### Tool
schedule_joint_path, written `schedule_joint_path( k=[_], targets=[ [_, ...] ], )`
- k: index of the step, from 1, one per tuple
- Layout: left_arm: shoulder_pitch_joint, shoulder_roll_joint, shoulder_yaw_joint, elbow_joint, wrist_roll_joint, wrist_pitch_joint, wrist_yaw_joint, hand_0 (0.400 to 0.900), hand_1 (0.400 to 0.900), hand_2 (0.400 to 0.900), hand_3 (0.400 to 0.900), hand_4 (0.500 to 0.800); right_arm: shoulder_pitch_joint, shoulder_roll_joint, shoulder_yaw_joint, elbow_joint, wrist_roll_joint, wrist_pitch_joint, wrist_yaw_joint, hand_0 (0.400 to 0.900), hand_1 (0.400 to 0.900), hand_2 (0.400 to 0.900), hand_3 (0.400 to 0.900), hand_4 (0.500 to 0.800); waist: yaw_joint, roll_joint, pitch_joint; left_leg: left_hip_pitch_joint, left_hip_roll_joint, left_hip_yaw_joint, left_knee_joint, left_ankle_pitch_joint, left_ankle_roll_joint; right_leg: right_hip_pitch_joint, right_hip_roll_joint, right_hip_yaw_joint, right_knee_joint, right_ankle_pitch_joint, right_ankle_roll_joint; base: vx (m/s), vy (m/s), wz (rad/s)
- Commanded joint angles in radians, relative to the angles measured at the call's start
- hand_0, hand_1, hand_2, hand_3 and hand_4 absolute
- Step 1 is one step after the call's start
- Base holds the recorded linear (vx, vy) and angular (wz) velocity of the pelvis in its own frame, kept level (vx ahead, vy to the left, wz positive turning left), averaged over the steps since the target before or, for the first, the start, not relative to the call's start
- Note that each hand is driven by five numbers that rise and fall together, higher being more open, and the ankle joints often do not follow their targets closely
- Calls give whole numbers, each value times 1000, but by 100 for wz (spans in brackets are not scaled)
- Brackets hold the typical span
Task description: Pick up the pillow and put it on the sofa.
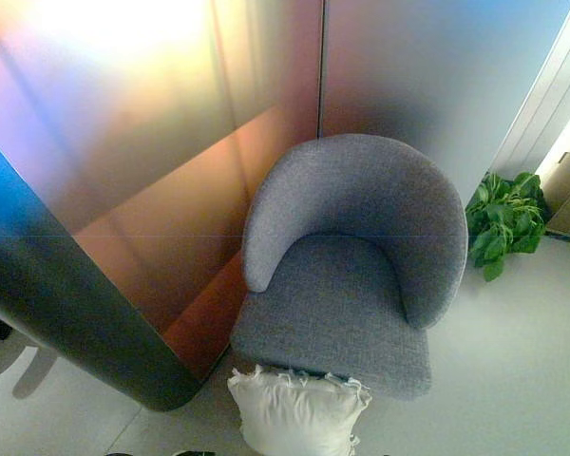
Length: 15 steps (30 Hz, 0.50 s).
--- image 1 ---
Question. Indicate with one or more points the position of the white fringed pillow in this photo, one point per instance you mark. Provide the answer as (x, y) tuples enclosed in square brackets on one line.
[(294, 413)]

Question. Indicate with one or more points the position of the green leafy potted plant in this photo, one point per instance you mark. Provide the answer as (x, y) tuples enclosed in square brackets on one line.
[(499, 223)]

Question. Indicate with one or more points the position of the grey fabric round armchair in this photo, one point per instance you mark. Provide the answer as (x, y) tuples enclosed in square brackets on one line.
[(342, 294)]

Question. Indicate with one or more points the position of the dark grey curved partition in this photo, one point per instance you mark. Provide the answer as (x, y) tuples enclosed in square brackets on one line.
[(76, 294)]

